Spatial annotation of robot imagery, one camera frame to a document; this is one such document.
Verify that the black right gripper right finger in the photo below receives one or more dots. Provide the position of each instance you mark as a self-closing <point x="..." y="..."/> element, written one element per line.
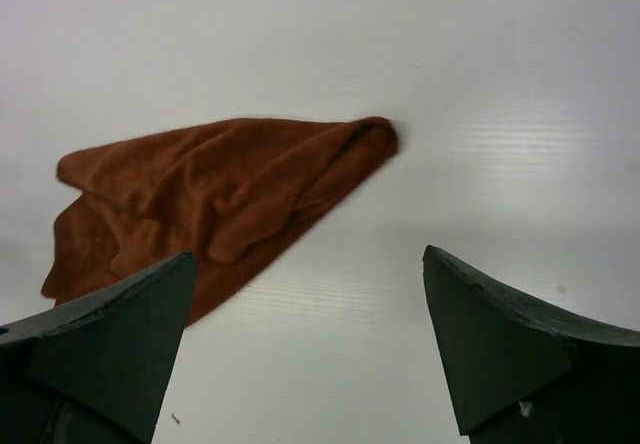
<point x="521" y="370"/>

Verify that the brown towel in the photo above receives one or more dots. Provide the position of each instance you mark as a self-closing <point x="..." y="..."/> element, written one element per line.
<point x="235" y="193"/>

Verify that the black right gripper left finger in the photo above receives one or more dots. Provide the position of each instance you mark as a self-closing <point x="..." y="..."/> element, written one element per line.
<point x="96" y="369"/>

